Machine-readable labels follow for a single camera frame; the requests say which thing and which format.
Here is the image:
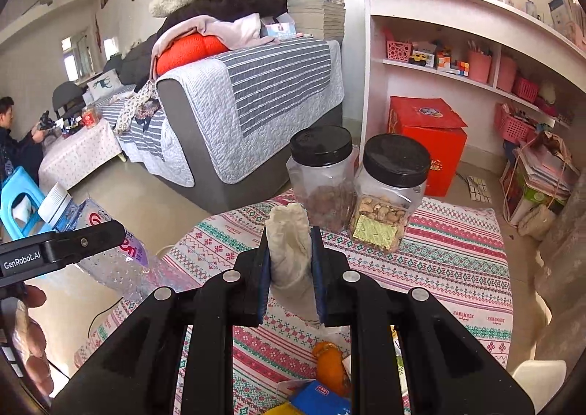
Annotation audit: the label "orange cushion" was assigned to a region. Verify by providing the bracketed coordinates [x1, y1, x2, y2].
[156, 34, 227, 76]

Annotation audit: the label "patterned striped tablecloth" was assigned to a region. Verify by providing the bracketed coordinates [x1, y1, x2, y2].
[73, 193, 513, 415]

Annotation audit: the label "clear plastic water bottle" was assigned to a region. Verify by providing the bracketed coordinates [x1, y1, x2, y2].
[37, 182, 202, 306]

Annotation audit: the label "person's left hand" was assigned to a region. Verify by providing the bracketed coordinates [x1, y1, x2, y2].
[9, 284, 53, 400]

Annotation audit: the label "stack of papers and folders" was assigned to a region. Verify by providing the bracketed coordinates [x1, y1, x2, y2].
[517, 131, 580, 200]

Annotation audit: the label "large pink basket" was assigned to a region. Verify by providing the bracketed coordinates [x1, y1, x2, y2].
[494, 104, 536, 143]

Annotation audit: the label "sheet of square stickers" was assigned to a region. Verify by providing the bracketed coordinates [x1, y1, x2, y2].
[467, 174, 493, 203]

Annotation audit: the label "small pink basket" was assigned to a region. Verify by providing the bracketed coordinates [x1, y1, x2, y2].
[512, 76, 540, 103]

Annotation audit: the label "orange peel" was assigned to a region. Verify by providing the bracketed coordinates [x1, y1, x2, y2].
[312, 341, 351, 397]

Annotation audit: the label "blue box white label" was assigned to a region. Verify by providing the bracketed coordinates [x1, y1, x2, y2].
[288, 381, 353, 415]

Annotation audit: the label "green cardboard box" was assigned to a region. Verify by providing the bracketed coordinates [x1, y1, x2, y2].
[501, 159, 568, 214]

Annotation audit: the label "white mesh bag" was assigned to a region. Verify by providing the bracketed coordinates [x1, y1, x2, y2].
[518, 204, 557, 241]

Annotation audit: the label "stack of books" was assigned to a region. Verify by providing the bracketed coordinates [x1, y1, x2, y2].
[286, 0, 346, 42]

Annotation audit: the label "pink pen holder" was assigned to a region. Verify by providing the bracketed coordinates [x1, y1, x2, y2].
[467, 50, 493, 84]

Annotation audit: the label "pale pink garment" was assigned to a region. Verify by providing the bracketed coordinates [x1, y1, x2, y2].
[151, 14, 280, 59]

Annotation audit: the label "white plastic waste bin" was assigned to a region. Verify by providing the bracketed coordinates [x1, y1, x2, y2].
[510, 360, 569, 402]

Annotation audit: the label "floral patterned cloth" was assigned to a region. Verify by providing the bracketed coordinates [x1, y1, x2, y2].
[112, 81, 161, 136]

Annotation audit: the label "pink storage bin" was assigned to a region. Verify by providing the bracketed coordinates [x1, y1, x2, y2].
[497, 55, 518, 93]

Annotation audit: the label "clear jar brown snacks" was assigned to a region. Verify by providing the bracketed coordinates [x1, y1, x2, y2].
[287, 125, 360, 233]

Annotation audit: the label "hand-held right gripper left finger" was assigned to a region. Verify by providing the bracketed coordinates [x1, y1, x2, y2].
[50, 225, 273, 415]

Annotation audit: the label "white paper towel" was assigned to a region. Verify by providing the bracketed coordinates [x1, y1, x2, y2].
[267, 203, 323, 326]

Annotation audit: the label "dark brown blanket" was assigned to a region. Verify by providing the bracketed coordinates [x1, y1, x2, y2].
[160, 0, 289, 31]

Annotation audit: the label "floral lace curtain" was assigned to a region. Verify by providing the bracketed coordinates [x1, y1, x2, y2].
[533, 195, 586, 352]

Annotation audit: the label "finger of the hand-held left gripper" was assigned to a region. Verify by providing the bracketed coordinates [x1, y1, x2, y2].
[43, 219, 126, 266]

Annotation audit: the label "pink lattice box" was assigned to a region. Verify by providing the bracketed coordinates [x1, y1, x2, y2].
[387, 40, 413, 62]

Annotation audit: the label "grey sofa striped quilted cover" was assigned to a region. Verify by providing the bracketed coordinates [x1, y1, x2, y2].
[98, 37, 346, 214]

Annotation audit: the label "plush toy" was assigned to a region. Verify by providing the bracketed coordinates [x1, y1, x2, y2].
[535, 81, 557, 116]

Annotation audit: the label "white bookshelf unit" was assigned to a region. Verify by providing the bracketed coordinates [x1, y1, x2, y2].
[355, 0, 586, 178]

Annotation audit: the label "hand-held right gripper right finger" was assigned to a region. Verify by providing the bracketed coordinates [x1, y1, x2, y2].
[310, 225, 535, 415]

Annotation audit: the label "light blue box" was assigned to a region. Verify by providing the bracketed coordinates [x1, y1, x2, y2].
[261, 21, 297, 40]

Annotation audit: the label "table with dotted cloth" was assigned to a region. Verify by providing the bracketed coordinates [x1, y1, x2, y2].
[37, 117, 122, 193]

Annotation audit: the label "blue plastic stool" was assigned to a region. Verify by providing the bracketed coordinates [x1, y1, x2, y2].
[0, 166, 47, 239]

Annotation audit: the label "clear jar gold label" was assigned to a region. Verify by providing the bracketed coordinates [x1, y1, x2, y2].
[349, 134, 431, 253]

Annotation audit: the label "red cardboard box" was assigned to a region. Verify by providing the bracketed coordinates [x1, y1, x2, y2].
[387, 96, 468, 197]

